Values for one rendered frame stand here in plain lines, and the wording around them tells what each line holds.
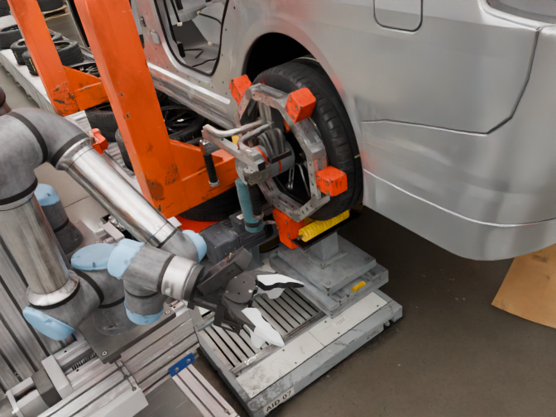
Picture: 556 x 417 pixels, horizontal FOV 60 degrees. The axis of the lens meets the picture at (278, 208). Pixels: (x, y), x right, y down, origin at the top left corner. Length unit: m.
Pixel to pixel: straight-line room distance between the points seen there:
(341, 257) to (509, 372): 0.85
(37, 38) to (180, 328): 2.84
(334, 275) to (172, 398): 0.88
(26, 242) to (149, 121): 1.13
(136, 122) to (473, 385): 1.74
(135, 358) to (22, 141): 0.71
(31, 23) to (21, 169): 2.93
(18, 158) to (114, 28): 1.09
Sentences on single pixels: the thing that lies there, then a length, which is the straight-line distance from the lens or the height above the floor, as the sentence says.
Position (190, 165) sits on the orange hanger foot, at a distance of 2.30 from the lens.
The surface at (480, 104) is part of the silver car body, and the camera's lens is 1.29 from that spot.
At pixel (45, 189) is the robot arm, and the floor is 1.04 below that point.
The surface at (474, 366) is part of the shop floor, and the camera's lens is 2.25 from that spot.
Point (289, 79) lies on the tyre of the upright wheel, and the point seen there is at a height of 1.16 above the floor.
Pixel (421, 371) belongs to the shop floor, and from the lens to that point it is 2.20.
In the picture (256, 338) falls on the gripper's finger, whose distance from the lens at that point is 0.86.
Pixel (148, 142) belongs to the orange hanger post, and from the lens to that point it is 2.16.
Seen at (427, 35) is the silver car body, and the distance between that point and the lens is 1.33.
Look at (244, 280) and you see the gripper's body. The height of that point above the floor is 1.17.
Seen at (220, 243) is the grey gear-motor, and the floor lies 0.40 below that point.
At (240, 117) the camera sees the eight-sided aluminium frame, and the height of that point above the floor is 0.96.
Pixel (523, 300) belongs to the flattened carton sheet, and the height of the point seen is 0.01.
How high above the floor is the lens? 1.76
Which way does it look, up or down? 34 degrees down
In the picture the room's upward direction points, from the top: 10 degrees counter-clockwise
